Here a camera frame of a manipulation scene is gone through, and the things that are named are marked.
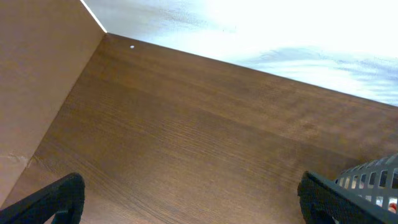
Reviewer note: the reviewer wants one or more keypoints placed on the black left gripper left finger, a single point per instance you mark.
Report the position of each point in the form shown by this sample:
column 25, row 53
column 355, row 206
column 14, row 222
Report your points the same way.
column 62, row 201

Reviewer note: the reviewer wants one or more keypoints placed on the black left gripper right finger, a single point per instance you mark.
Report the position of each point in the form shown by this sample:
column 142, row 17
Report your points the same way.
column 323, row 201

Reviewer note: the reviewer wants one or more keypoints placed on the grey plastic slotted basket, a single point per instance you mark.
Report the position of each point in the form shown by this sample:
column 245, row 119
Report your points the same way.
column 375, row 181

